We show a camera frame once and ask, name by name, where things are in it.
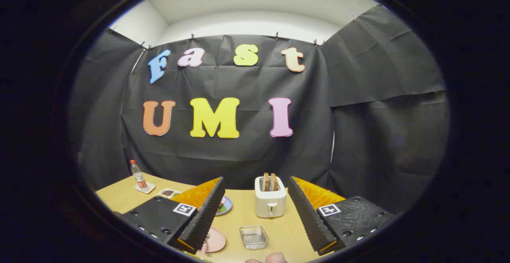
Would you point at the small white square coaster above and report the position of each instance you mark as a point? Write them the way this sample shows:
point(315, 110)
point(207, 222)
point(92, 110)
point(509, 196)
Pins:
point(149, 189)

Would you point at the white toaster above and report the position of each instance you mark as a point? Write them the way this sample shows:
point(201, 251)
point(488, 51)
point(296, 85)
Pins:
point(270, 205)

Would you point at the pink plate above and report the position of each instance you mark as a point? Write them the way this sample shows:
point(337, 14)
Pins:
point(217, 240)

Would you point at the black backdrop cloth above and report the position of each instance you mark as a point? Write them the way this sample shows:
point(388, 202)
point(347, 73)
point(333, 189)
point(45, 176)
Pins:
point(239, 159)

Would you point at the white divided seasoning tray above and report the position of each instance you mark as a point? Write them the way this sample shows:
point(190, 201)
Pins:
point(168, 193)

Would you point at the toast bread slice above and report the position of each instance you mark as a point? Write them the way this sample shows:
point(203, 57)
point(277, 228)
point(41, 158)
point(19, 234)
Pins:
point(274, 182)
point(265, 182)

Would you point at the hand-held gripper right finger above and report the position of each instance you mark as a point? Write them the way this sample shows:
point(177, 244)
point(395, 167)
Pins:
point(308, 219)

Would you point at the clear bottle with red cap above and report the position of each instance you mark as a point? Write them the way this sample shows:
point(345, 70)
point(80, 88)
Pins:
point(139, 177)

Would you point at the blue plate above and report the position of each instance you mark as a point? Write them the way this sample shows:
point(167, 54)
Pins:
point(227, 206)

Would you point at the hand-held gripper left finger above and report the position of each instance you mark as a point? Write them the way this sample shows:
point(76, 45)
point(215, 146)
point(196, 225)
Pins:
point(205, 219)

